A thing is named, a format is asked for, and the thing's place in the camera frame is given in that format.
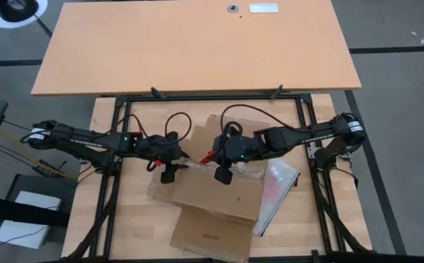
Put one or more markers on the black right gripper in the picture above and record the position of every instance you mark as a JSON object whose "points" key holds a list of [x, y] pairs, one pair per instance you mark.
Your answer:
{"points": [[239, 148]]}

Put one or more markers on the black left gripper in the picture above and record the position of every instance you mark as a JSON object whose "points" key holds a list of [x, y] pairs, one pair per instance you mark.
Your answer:
{"points": [[159, 148]]}

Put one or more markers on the red utility knife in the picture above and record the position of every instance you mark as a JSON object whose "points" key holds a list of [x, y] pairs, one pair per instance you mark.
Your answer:
{"points": [[206, 158]]}

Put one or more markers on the brown cardboard box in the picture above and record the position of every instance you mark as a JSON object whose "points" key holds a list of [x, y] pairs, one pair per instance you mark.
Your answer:
{"points": [[215, 197]]}

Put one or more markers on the clear bubble wrap bag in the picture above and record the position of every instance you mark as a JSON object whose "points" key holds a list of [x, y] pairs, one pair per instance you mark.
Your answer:
{"points": [[278, 182]]}

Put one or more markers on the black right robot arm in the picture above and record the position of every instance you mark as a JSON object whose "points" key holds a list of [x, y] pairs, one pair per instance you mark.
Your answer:
{"points": [[307, 137]]}

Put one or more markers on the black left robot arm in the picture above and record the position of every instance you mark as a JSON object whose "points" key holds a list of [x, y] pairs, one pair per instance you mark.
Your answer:
{"points": [[80, 140]]}

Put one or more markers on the black desk clamp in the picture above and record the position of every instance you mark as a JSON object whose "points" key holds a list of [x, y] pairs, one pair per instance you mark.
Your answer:
{"points": [[158, 94], [278, 91]]}

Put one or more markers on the light wooden desk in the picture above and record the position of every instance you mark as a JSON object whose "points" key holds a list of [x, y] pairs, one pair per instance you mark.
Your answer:
{"points": [[124, 47]]}

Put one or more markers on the black hub device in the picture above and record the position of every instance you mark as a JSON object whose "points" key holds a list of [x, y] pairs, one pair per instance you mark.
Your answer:
{"points": [[45, 168]]}

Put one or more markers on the grey desk grommet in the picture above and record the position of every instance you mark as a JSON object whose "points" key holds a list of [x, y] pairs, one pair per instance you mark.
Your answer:
{"points": [[232, 9]]}

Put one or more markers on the white desk plate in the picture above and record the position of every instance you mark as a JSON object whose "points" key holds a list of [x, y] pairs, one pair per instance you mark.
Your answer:
{"points": [[263, 8]]}

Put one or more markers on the black side cabinet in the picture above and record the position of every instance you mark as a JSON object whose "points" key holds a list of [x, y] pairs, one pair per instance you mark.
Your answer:
{"points": [[33, 182]]}

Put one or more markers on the white paper sheet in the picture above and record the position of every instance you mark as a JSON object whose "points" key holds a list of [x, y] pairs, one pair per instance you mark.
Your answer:
{"points": [[18, 235]]}

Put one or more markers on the white round stand base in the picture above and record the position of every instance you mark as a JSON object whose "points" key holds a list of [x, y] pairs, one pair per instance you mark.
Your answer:
{"points": [[14, 25]]}

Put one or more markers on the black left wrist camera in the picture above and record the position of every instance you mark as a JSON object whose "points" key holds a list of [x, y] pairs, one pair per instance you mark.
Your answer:
{"points": [[168, 174]]}

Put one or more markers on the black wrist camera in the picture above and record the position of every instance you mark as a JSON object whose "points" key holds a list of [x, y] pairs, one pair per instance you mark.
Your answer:
{"points": [[223, 175], [168, 174]]}

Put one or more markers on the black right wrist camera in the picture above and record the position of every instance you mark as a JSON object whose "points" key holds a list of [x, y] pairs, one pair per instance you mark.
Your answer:
{"points": [[223, 175]]}

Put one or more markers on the silver mounting bracket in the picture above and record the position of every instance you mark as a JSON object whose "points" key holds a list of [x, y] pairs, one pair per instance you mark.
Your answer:
{"points": [[310, 152]]}

